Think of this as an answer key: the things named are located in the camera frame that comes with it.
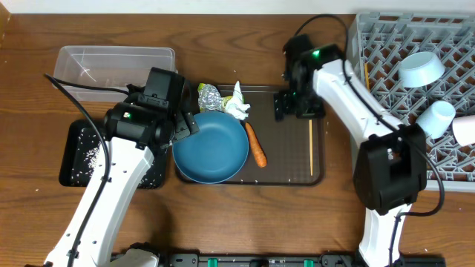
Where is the clear plastic bin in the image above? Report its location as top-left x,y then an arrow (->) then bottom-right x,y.
53,45 -> 177,91

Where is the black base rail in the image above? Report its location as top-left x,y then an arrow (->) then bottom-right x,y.
111,243 -> 446,267

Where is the light blue bowl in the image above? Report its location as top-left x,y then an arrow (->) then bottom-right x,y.
398,51 -> 445,88

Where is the crumpled foil wrapper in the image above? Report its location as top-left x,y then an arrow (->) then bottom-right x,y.
197,83 -> 231,112

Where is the orange carrot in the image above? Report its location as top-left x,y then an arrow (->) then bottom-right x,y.
245,122 -> 267,168

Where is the dark blue plate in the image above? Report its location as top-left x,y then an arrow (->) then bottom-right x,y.
172,111 -> 249,184

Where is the light blue cup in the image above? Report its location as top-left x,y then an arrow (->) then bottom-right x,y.
416,101 -> 456,139

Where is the dark brown serving tray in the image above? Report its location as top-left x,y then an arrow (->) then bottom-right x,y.
174,84 -> 325,186

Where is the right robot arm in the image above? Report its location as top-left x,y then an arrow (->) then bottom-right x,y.
275,34 -> 427,266

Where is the crumpled white tissue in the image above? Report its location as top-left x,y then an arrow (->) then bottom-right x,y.
224,81 -> 251,121

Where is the black plastic tray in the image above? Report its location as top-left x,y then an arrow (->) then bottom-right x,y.
59,119 -> 168,189

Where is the wooden chopstick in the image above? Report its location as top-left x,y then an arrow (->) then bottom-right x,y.
308,119 -> 313,177
364,62 -> 371,92

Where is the white rice pile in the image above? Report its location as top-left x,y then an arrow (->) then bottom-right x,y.
70,128 -> 160,186

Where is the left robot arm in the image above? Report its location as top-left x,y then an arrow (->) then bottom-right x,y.
44,67 -> 199,266

